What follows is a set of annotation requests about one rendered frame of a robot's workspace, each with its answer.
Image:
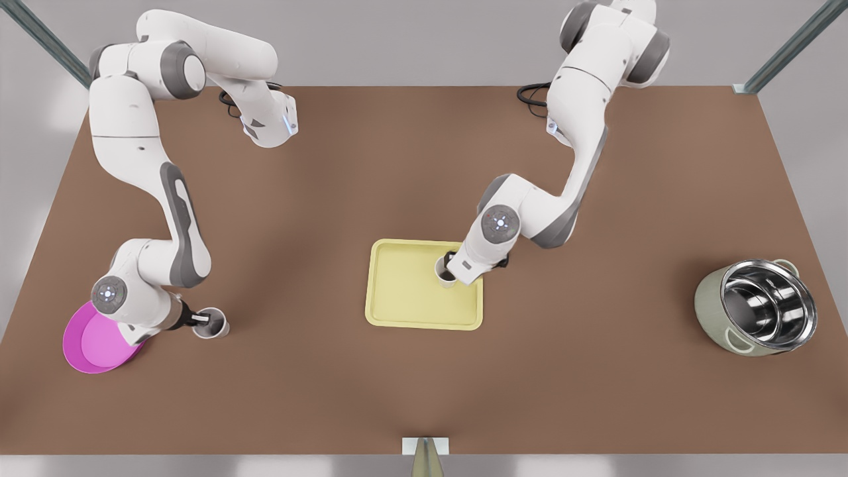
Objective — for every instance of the white cup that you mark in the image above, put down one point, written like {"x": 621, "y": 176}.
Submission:
{"x": 216, "y": 326}
{"x": 444, "y": 275}

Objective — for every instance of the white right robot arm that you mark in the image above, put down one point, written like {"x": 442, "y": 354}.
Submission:
{"x": 126, "y": 142}

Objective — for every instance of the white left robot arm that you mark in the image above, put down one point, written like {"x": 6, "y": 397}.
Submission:
{"x": 583, "y": 99}

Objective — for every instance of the yellow tray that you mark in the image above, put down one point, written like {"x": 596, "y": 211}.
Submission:
{"x": 411, "y": 291}

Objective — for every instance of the magenta plate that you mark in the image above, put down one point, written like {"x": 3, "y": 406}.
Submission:
{"x": 93, "y": 344}

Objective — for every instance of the green pot with steel interior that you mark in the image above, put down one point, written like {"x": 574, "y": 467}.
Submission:
{"x": 762, "y": 308}

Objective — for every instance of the silver frame post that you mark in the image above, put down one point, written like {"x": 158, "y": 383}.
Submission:
{"x": 792, "y": 46}
{"x": 426, "y": 457}
{"x": 50, "y": 43}

